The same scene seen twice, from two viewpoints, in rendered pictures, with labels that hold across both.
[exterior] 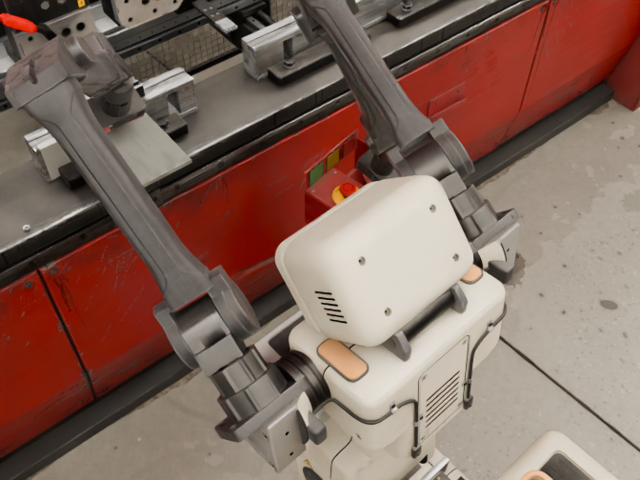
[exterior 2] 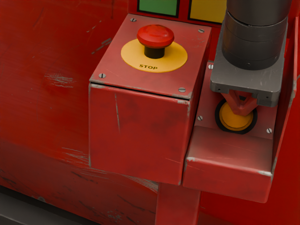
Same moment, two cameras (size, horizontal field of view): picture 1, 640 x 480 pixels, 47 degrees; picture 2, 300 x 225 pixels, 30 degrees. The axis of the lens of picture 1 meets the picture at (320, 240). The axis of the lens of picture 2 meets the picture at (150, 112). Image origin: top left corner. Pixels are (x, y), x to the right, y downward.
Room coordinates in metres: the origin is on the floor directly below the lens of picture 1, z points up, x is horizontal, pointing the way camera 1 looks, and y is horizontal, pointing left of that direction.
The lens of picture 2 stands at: (0.93, -0.52, 1.09)
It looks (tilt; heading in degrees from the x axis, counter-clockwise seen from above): 36 degrees down; 61
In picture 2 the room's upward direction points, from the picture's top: 4 degrees clockwise
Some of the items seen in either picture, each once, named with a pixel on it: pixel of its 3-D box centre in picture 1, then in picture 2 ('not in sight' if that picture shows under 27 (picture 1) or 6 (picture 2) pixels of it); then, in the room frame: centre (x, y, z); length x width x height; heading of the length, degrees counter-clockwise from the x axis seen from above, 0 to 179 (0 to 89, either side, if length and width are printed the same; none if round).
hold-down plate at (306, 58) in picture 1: (320, 54); not in sight; (1.57, 0.01, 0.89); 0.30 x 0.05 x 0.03; 130
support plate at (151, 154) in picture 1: (120, 145); not in sight; (1.12, 0.42, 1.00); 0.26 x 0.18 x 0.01; 40
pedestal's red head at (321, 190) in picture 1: (355, 191); (195, 80); (1.23, -0.08, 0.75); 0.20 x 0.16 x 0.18; 141
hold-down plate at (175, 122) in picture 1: (125, 150); not in sight; (1.21, 0.44, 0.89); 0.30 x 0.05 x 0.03; 130
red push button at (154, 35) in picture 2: (347, 192); (155, 44); (1.19, -0.06, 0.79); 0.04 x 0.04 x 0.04
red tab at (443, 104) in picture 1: (448, 101); not in sight; (1.76, -0.38, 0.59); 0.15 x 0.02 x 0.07; 130
